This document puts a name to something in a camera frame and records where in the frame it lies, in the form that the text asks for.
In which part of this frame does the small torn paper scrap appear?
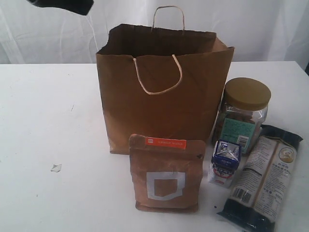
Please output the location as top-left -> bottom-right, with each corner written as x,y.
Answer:
51,164 -> 62,173

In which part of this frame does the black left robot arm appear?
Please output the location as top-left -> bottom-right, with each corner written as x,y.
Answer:
28,0 -> 94,16

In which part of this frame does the white curtain backdrop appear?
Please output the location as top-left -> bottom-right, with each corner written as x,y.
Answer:
0,0 -> 309,68

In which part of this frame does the brown kraft stand-up pouch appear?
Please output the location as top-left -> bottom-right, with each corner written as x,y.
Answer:
129,134 -> 206,213

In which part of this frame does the brown paper shopping bag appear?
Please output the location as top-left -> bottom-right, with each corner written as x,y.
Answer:
95,6 -> 235,155

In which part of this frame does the blue white milk carton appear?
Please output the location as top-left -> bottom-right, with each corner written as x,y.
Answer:
207,140 -> 241,188

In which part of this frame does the dark blue noodle package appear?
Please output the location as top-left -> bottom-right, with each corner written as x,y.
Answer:
218,125 -> 303,232

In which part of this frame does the clear jar with tan lid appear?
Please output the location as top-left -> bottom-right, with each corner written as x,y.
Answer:
211,77 -> 271,156

